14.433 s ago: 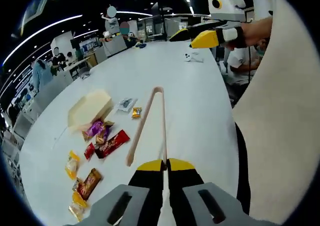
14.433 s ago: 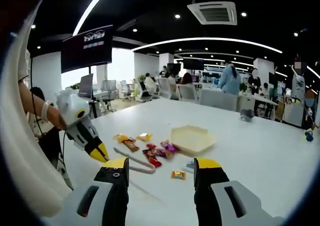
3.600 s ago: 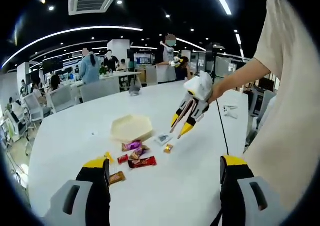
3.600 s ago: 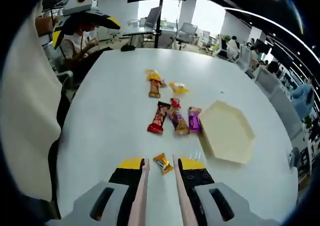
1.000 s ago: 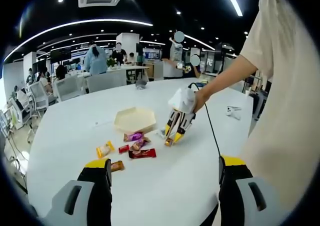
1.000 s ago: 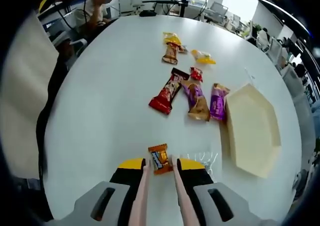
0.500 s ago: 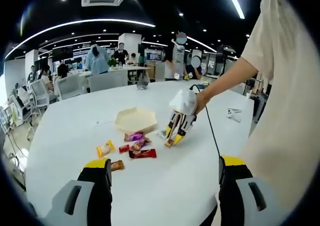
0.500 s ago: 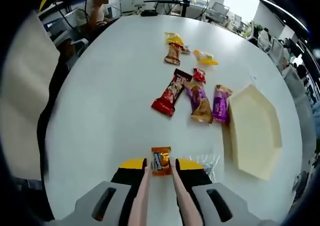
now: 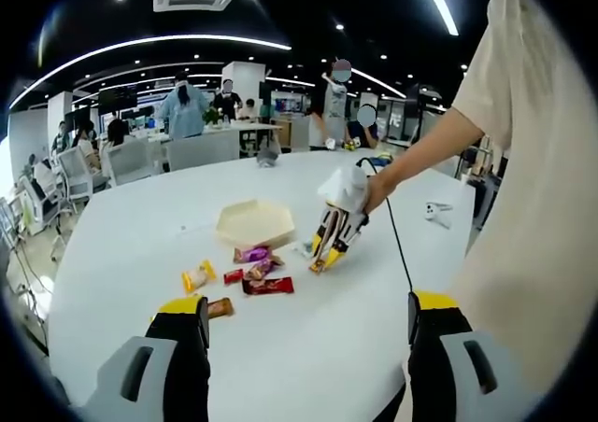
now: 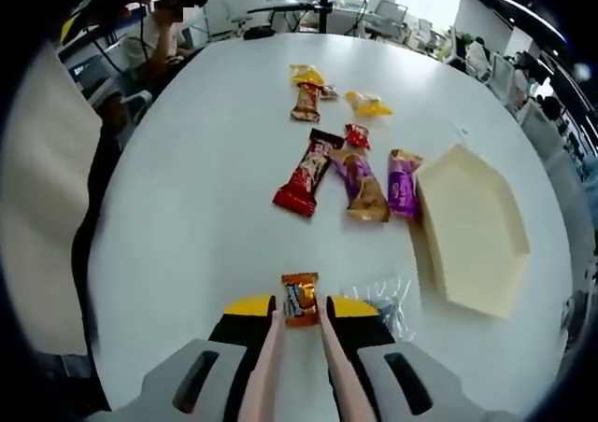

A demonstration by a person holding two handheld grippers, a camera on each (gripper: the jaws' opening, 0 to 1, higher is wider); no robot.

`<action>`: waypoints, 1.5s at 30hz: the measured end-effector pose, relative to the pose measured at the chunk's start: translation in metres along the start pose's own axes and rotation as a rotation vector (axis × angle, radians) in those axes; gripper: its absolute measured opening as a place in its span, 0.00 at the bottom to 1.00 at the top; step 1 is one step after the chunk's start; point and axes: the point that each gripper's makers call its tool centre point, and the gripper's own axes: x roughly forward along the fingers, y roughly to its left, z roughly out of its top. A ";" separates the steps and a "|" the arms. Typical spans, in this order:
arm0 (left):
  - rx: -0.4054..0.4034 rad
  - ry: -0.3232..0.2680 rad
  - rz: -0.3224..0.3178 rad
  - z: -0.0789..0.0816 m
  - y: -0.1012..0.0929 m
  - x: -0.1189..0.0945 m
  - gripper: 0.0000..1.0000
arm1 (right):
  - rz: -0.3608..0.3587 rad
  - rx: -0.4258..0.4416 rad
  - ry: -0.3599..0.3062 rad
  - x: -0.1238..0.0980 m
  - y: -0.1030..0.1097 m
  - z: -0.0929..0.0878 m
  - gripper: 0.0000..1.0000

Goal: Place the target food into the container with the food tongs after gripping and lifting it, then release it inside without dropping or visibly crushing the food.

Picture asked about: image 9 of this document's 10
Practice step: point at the yellow green cloth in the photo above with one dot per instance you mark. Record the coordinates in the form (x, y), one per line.
(384, 158)

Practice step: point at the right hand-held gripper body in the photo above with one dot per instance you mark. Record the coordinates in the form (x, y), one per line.
(345, 186)

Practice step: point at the small orange candy packet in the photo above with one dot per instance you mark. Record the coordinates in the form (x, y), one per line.
(317, 267)

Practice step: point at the pink purple snack packet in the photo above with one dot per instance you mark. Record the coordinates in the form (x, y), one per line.
(261, 270)

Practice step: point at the person's right hand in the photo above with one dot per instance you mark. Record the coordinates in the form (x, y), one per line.
(377, 191)

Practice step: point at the yellow cake snack packet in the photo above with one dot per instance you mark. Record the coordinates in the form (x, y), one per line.
(200, 275)

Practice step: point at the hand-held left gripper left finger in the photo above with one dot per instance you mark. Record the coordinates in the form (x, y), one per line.
(177, 361)

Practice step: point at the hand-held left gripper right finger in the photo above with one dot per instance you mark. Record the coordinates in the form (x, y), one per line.
(434, 347)

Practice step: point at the black wall display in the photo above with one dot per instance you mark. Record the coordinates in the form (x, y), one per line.
(117, 98)

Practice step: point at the white handheld controller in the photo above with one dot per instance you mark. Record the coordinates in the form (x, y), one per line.
(431, 209)

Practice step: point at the brown snack packet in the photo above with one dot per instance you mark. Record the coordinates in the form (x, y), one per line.
(220, 307)

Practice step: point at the green potted plant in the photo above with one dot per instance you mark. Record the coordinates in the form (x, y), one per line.
(212, 115)

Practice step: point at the beige hexagonal food container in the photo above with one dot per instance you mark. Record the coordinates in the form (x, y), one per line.
(254, 221)

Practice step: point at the person in cream shirt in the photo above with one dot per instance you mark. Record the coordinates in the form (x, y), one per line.
(537, 160)

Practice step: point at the white office chair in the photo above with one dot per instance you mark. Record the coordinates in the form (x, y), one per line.
(39, 202)
(77, 172)
(133, 158)

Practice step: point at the long dark red snack packet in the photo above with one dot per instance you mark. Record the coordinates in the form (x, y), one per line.
(268, 285)

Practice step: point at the grey tabletop object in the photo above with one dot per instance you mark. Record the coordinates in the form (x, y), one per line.
(268, 157)

